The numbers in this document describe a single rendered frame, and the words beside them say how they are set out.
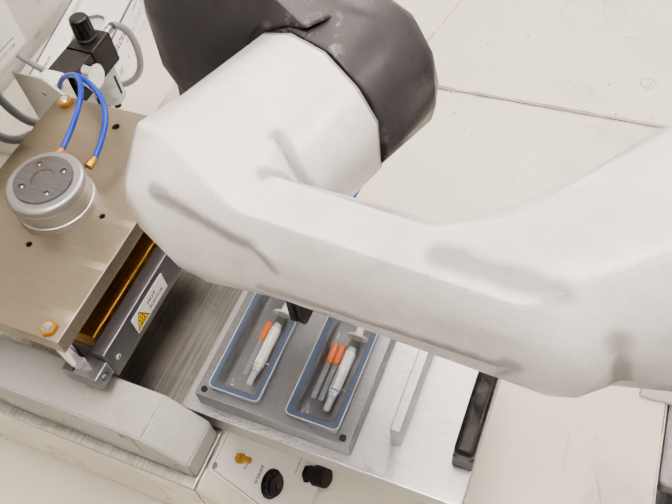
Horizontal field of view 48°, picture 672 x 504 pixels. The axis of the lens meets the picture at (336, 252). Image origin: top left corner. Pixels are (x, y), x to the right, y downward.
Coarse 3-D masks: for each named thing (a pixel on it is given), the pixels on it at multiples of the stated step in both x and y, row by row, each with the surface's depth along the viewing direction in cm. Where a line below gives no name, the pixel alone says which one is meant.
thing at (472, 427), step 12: (480, 372) 71; (480, 384) 71; (492, 384) 71; (480, 396) 70; (492, 396) 70; (468, 408) 70; (480, 408) 69; (468, 420) 69; (480, 420) 69; (468, 432) 68; (480, 432) 68; (456, 444) 68; (468, 444) 67; (456, 456) 68; (468, 456) 67; (468, 468) 69
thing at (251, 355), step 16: (256, 304) 79; (272, 304) 78; (256, 320) 78; (272, 320) 77; (288, 320) 77; (240, 336) 77; (256, 336) 76; (272, 336) 76; (240, 352) 76; (256, 352) 75; (272, 352) 75; (224, 368) 75; (240, 368) 75; (256, 368) 74; (272, 368) 74; (224, 384) 74; (240, 384) 74; (256, 384) 73
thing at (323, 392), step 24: (336, 336) 76; (360, 336) 75; (312, 360) 74; (336, 360) 74; (360, 360) 74; (312, 384) 73; (336, 384) 73; (288, 408) 72; (312, 408) 71; (336, 408) 71
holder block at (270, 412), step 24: (240, 312) 79; (312, 336) 77; (216, 360) 76; (288, 360) 76; (384, 360) 75; (288, 384) 74; (360, 384) 73; (240, 408) 73; (264, 408) 73; (360, 408) 72; (288, 432) 73; (312, 432) 71
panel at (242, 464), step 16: (224, 448) 79; (240, 448) 81; (256, 448) 83; (272, 448) 85; (224, 464) 79; (240, 464) 81; (256, 464) 83; (272, 464) 85; (288, 464) 87; (304, 464) 90; (224, 480) 79; (240, 480) 81; (256, 480) 83; (288, 480) 87; (256, 496) 83; (288, 496) 87; (304, 496) 90
